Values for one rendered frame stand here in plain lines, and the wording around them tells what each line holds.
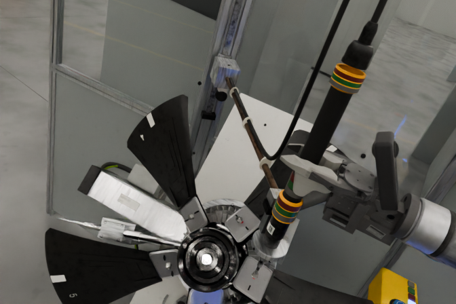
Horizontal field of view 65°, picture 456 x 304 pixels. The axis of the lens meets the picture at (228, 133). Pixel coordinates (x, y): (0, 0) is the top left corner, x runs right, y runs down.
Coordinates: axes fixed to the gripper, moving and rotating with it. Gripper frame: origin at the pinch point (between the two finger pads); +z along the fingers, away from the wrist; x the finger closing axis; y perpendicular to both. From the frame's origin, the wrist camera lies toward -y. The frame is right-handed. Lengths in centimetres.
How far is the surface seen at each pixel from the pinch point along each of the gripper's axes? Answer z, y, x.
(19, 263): 108, 150, 36
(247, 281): -2.3, 30.2, -2.1
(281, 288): -8.9, 30.3, 1.0
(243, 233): 2.6, 23.5, 2.2
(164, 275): 14.2, 39.2, -4.1
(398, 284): -39, 42, 33
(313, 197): -6.8, 12.7, 9.2
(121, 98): 83, 51, 70
